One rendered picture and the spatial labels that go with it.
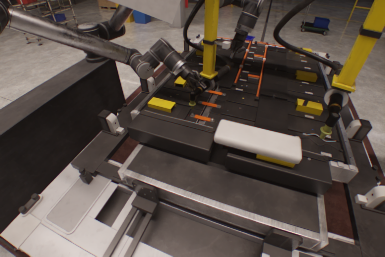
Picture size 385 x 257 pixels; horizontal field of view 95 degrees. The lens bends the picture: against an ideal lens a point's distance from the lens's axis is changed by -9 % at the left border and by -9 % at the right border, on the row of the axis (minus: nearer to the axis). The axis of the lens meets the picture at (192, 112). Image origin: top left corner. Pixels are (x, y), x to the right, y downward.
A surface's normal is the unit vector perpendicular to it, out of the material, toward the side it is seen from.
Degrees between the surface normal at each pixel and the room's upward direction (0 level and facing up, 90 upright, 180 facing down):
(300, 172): 0
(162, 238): 0
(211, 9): 90
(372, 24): 90
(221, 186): 0
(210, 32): 90
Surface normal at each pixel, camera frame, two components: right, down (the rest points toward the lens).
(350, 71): -0.57, 0.53
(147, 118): 0.00, -0.77
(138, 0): 0.09, 0.64
